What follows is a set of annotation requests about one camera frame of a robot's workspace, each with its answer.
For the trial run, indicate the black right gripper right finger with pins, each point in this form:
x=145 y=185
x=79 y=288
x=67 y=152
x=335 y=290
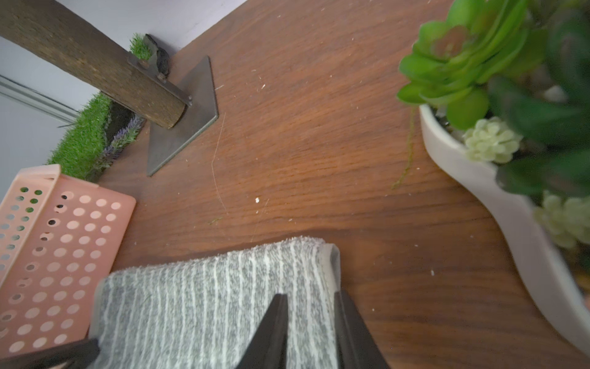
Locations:
x=355 y=347

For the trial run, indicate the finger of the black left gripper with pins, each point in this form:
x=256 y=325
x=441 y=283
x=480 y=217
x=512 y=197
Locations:
x=79 y=354

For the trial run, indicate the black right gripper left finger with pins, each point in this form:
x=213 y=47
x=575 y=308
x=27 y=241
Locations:
x=268 y=347

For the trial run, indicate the grey striped dishcloth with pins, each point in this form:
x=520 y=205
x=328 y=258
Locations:
x=203 y=313

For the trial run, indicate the pink perforated plastic basket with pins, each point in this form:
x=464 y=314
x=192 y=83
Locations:
x=59 y=238

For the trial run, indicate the green artificial grass mat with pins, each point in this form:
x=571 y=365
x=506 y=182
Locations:
x=96 y=139

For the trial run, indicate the white pot succulent plant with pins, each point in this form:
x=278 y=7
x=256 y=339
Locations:
x=502 y=89

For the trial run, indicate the pink cherry blossom tree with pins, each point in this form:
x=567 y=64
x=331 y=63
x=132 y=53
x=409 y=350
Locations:
x=56 y=34

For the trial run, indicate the aluminium frame corner post left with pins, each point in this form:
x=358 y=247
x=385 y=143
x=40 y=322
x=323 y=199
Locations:
x=37 y=101

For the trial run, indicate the dark metal tree base plate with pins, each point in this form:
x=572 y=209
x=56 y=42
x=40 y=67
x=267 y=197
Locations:
x=196 y=90

